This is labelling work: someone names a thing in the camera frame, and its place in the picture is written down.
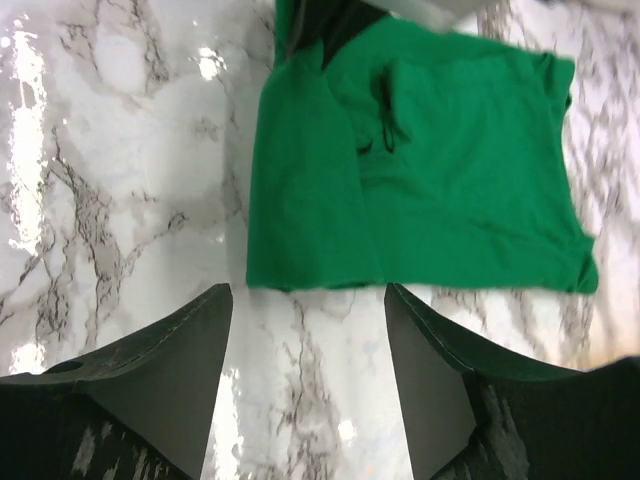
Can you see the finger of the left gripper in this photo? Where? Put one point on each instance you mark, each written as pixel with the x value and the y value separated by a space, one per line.
pixel 333 23

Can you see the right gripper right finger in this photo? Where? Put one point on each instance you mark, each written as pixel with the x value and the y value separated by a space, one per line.
pixel 473 409

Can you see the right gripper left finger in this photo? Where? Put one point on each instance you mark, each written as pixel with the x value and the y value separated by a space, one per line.
pixel 138 408

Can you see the green t shirt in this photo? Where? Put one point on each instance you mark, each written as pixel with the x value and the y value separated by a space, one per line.
pixel 414 157

